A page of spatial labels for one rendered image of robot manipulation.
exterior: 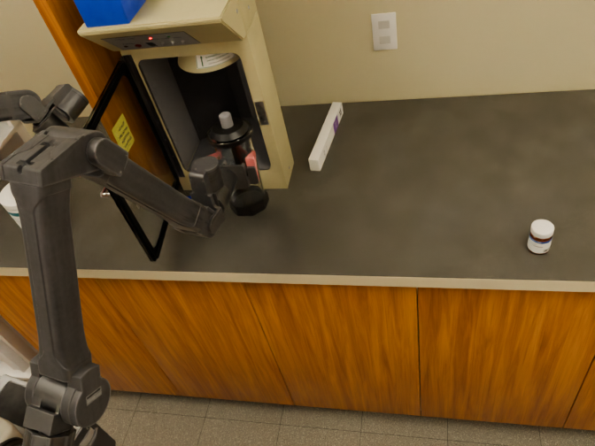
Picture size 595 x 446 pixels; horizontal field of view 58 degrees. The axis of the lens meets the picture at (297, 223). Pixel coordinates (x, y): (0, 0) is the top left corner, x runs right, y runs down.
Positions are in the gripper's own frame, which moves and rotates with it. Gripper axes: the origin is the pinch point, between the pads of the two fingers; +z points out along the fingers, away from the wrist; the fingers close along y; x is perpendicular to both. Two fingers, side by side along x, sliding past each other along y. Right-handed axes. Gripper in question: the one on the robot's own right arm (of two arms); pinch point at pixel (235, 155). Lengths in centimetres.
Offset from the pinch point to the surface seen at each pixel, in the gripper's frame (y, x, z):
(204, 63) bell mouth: 6.4, -18.6, 11.5
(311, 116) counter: -8, 18, 47
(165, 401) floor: 58, 118, -2
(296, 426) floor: 3, 118, -7
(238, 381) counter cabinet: 19, 91, -6
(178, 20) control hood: 2.6, -34.4, -3.5
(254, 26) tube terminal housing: -6.4, -25.0, 15.1
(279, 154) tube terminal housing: -6.6, 8.8, 12.8
